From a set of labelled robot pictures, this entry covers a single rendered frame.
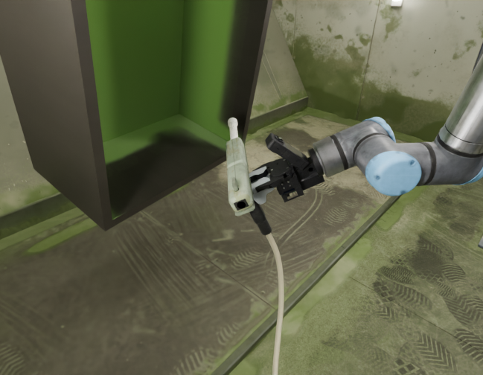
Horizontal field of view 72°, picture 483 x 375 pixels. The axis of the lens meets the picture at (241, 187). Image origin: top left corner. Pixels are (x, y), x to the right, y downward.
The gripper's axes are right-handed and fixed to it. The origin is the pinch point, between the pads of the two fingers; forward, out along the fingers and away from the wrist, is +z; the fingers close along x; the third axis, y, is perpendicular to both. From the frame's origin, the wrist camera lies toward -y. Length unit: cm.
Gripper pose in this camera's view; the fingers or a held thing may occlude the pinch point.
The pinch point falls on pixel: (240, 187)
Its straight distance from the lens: 83.1
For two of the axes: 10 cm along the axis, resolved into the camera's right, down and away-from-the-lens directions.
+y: 4.2, 7.5, 5.1
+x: -0.8, -5.3, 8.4
